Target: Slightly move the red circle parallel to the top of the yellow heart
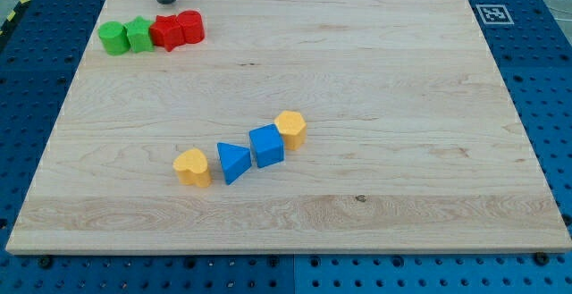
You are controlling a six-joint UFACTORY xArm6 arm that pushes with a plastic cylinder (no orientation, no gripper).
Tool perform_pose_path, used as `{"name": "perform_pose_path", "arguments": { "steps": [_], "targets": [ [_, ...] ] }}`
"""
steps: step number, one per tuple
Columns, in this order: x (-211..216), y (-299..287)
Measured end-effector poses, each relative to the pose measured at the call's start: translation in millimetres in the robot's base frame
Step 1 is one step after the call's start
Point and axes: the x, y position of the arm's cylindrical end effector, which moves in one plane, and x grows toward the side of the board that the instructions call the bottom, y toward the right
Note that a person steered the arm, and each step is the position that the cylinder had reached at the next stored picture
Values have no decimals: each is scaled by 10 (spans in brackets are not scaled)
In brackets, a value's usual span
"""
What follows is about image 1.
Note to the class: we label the green cylinder block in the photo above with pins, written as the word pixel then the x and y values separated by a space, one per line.
pixel 113 36

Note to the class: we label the yellow heart block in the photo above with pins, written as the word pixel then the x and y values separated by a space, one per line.
pixel 191 168

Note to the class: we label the green star block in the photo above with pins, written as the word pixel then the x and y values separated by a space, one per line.
pixel 138 35

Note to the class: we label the light wooden board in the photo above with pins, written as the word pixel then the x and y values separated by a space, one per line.
pixel 413 143

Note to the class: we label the blue triangle block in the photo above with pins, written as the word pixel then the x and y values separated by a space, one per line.
pixel 234 160

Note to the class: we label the red cylinder block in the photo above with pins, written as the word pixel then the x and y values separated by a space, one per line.
pixel 192 26

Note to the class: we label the red star block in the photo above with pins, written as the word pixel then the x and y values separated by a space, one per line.
pixel 166 32

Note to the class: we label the white fiducial marker tag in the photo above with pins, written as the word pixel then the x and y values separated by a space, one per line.
pixel 494 14

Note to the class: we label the blue cube block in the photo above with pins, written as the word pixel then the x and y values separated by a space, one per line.
pixel 267 145

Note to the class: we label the yellow hexagon block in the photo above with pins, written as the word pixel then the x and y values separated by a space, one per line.
pixel 293 129

